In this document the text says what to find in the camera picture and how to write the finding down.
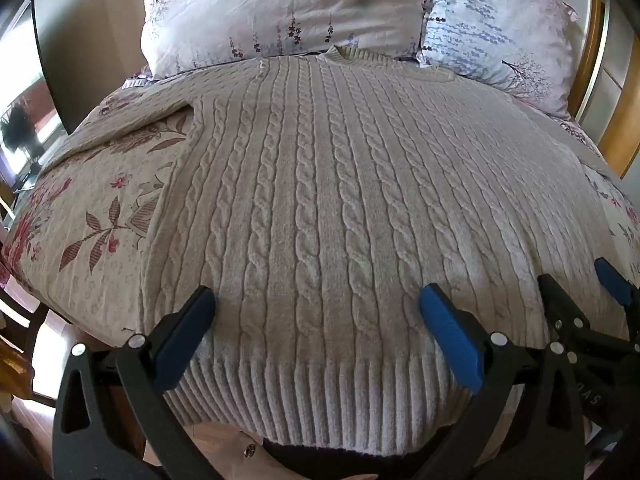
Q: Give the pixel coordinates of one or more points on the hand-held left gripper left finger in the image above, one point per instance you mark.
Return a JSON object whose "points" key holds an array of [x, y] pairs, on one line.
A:
{"points": [[182, 342]]}

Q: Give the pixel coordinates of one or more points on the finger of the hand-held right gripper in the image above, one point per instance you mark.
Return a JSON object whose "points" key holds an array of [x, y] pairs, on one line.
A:
{"points": [[612, 280], [557, 300]]}

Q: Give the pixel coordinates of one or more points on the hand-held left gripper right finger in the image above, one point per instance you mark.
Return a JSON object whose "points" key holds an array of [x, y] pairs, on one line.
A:
{"points": [[452, 342]]}

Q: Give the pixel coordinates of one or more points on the wooden headboard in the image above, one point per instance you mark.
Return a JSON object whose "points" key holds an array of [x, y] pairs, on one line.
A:
{"points": [[620, 125]]}

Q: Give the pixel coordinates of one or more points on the dark wooden chair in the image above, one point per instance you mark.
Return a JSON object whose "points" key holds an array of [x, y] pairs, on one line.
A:
{"points": [[27, 330]]}

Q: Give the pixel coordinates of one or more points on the floral bedsheet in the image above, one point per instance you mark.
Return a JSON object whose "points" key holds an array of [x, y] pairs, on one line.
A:
{"points": [[90, 200]]}

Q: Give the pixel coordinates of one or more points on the window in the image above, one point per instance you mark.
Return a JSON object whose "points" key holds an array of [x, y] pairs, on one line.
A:
{"points": [[22, 120]]}

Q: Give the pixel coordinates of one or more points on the blue floral pillow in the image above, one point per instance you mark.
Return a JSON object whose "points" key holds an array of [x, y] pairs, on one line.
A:
{"points": [[500, 25]]}

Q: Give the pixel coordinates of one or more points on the white pink floral pillow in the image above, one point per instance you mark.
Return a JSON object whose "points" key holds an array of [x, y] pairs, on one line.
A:
{"points": [[260, 10]]}

